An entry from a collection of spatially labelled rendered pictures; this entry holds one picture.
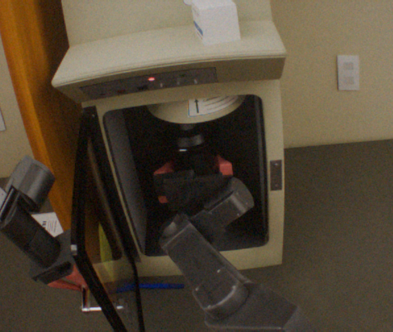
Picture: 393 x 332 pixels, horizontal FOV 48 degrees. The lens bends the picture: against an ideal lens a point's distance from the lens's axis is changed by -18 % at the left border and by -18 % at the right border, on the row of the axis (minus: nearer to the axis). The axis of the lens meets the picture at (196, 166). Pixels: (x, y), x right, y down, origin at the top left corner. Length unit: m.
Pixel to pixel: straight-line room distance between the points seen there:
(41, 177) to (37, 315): 0.50
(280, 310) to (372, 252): 0.79
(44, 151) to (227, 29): 0.34
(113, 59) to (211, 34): 0.14
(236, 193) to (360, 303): 0.42
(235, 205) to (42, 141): 0.32
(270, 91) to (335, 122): 0.62
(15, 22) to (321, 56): 0.85
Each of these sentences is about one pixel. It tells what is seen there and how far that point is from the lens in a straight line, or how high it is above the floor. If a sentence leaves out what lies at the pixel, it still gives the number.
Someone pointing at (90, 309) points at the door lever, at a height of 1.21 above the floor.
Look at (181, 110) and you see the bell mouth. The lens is 0.85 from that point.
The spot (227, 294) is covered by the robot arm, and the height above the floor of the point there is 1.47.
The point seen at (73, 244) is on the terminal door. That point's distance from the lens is 0.59.
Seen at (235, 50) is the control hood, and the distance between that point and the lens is 0.64.
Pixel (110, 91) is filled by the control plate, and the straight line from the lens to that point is 0.75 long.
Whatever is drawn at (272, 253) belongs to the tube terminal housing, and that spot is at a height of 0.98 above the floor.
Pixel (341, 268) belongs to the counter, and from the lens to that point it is 1.10.
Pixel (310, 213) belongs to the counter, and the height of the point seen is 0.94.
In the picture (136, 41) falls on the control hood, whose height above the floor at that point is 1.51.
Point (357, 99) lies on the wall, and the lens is 1.39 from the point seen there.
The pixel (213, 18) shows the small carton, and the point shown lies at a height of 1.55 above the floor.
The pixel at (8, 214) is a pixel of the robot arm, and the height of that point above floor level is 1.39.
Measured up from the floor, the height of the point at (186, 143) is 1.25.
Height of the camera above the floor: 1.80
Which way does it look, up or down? 39 degrees down
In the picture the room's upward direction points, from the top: 9 degrees counter-clockwise
